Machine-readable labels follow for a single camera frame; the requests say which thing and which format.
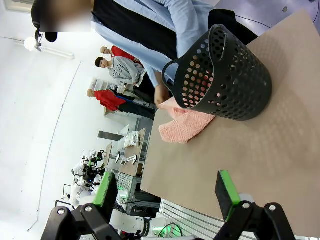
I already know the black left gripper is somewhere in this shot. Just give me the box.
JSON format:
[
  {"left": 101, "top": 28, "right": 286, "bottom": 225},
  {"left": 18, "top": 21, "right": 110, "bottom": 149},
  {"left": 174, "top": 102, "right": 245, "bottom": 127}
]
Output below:
[{"left": 82, "top": 164, "right": 101, "bottom": 186}]

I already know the person's left forearm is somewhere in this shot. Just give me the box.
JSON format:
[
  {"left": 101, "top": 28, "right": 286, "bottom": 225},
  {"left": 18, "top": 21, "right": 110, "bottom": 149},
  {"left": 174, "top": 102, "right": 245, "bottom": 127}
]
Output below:
[{"left": 142, "top": 53, "right": 183, "bottom": 88}]

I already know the white fluorescent ceiling light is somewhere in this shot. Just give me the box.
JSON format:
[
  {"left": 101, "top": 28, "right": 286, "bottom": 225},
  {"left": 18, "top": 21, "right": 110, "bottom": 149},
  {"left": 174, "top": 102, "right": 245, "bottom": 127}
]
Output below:
[{"left": 41, "top": 46, "right": 76, "bottom": 60}]

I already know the person's left hand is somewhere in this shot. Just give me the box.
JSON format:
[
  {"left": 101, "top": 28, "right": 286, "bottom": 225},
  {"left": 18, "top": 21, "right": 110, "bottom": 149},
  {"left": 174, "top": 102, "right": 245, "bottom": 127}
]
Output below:
[{"left": 154, "top": 84, "right": 174, "bottom": 109}]

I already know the black floor cable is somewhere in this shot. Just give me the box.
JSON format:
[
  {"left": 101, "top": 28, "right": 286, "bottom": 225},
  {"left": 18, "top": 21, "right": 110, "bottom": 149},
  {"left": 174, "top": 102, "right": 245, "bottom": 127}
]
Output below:
[{"left": 234, "top": 14, "right": 272, "bottom": 30}]

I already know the black perforated plastic basket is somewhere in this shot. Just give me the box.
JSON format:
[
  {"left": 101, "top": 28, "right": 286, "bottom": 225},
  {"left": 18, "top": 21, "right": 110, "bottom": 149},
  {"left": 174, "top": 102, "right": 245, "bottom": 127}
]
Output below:
[{"left": 161, "top": 24, "right": 273, "bottom": 122}]

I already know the wooden background desk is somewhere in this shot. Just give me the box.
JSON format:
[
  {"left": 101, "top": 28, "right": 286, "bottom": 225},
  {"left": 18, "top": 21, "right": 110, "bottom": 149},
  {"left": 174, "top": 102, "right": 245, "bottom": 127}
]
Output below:
[{"left": 104, "top": 127, "right": 148, "bottom": 178}]

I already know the person in light blue shirt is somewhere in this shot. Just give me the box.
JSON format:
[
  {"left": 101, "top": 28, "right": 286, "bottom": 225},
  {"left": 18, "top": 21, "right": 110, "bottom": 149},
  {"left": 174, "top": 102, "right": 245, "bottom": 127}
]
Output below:
[{"left": 31, "top": 0, "right": 260, "bottom": 88}]

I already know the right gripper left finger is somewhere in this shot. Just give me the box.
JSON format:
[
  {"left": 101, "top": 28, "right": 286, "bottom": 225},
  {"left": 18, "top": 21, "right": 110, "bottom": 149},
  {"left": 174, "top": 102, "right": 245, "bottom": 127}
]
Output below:
[{"left": 41, "top": 171, "right": 122, "bottom": 240}]

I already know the white paper bag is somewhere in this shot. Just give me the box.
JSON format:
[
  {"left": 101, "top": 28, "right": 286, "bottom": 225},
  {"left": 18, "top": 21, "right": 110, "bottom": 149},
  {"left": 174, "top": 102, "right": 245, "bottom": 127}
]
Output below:
[{"left": 124, "top": 131, "right": 141, "bottom": 148}]

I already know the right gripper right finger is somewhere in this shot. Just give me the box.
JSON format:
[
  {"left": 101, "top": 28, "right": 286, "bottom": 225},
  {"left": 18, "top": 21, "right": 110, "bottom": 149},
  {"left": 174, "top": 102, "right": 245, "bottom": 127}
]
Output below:
[{"left": 213, "top": 169, "right": 296, "bottom": 240}]

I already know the white slatted panel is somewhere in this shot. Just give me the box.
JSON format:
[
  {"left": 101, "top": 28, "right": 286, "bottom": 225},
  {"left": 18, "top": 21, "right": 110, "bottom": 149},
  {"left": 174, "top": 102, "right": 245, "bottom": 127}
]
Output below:
[{"left": 156, "top": 198, "right": 251, "bottom": 240}]

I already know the shelf with clear boxes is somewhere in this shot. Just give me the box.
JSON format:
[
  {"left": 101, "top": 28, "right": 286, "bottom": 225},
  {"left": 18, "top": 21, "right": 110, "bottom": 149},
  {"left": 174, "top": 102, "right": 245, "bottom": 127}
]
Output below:
[{"left": 91, "top": 77, "right": 135, "bottom": 95}]

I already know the person in gray sweatshirt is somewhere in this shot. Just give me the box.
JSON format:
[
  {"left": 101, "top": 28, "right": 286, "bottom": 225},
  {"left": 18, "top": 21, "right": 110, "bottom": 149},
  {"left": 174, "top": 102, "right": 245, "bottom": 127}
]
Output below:
[{"left": 94, "top": 56, "right": 147, "bottom": 86}]

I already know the pink towel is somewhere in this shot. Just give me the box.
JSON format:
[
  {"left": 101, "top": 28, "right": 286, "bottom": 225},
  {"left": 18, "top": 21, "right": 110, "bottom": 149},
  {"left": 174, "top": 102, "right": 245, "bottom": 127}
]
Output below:
[{"left": 157, "top": 96, "right": 217, "bottom": 144}]

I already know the round white ceiling lamp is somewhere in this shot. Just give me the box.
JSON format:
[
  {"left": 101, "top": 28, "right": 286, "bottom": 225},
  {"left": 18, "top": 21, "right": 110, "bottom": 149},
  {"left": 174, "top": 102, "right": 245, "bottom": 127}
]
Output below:
[{"left": 23, "top": 28, "right": 43, "bottom": 53}]

